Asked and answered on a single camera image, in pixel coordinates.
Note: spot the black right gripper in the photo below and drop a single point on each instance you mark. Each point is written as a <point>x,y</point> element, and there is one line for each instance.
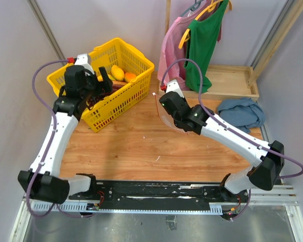
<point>183,99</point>

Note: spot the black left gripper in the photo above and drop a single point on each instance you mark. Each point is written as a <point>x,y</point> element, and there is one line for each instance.
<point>107,82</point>

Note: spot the clear zip top bag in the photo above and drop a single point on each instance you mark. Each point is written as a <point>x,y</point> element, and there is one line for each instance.
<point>165,118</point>

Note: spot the dark purple toy grapes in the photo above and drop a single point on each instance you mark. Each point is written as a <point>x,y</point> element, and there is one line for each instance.
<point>92,101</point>

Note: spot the toy pork meat slab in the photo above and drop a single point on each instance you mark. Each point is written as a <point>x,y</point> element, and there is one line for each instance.
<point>115,87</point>

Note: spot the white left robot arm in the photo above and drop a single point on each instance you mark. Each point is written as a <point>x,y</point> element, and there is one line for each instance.
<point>41,181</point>

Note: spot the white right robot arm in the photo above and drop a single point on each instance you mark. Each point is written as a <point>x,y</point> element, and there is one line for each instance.
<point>265,159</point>

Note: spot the green tank top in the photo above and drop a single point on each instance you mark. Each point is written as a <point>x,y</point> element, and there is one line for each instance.
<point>200,51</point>

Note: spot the yellow toy banana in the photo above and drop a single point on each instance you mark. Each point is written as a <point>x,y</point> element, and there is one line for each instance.
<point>100,78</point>

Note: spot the yellow toy mango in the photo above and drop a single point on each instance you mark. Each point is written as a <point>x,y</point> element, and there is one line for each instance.
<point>117,73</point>

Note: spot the orange toy fruit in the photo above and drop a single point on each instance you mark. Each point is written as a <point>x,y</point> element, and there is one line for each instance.
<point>128,77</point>

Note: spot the yellow plastic shopping basket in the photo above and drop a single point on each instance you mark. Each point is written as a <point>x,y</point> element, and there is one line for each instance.
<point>129,59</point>

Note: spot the pink shirt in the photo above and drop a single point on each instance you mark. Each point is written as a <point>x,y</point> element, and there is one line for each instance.
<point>170,53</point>

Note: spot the wooden clothes rack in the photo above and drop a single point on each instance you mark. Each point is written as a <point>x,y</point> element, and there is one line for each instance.
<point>233,82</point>

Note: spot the blue crumpled cloth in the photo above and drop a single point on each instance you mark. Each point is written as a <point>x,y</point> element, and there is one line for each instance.
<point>242,113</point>

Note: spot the grey clothes hanger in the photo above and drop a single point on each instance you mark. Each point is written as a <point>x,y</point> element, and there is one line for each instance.
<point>192,8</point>

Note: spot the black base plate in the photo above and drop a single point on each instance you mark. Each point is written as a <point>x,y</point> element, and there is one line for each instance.
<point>152,196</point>

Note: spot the aluminium frame rail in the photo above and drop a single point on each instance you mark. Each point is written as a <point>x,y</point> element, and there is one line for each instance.
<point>280,196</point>

